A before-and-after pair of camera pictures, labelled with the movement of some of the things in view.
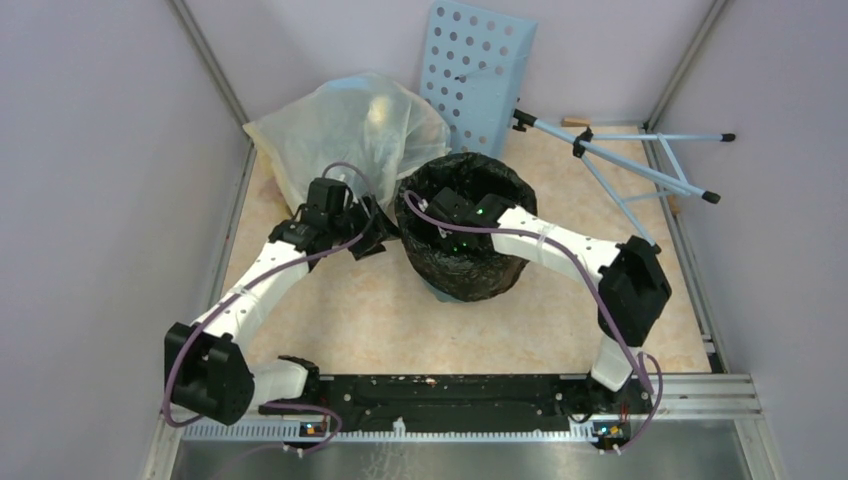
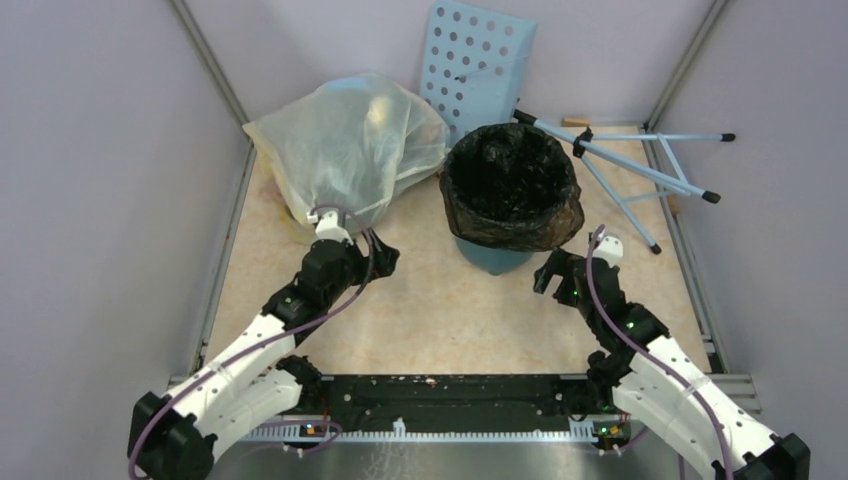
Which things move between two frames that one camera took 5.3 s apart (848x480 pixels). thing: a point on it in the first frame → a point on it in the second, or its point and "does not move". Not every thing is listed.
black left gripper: x=365 y=247 → x=385 y=258
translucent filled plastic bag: x=368 y=129 does not move
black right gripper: x=446 y=238 → x=559 y=263
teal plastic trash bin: x=441 y=295 → x=493 y=261
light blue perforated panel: x=472 y=68 does not move
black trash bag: x=460 y=276 → x=511 y=187
